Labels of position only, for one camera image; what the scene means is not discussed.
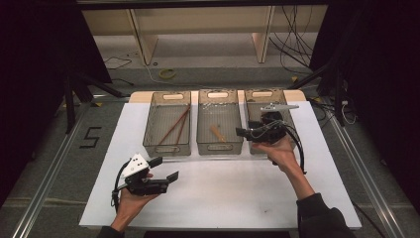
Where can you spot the aluminium floor rail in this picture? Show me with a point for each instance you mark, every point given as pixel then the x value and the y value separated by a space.
pixel 49 178
pixel 366 178

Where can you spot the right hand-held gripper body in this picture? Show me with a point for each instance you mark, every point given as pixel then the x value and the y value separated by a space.
pixel 270 132

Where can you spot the light wooden table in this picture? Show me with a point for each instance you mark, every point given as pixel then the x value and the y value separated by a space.
pixel 140 96

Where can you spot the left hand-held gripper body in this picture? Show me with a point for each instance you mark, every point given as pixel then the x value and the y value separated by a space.
pixel 145 187

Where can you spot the brown wooden chopstick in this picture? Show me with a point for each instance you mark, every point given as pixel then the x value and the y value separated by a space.
pixel 182 130
pixel 173 126

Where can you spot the black curtain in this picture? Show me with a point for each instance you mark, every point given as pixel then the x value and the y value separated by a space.
pixel 389 66
pixel 33 66

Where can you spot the black tripod stand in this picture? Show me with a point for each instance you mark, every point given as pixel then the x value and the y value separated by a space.
pixel 69 105
pixel 338 99

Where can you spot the person's right hand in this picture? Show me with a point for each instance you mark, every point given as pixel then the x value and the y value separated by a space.
pixel 284 155

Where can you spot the white table cover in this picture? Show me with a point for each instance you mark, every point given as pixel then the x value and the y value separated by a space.
pixel 211 211

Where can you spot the light wooden desk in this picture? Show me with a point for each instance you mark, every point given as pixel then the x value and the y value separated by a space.
pixel 145 43

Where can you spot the small wooden chopstick rest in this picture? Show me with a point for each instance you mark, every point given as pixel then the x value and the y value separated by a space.
pixel 218 134

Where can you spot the grey transparent plastic bin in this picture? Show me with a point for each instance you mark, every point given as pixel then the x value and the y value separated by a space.
pixel 279 95
pixel 158 115
pixel 228 119

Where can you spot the yellow tape roll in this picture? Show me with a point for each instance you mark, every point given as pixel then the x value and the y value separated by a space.
pixel 160 74

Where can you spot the person's left hand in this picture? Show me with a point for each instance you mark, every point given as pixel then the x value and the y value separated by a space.
pixel 128 206

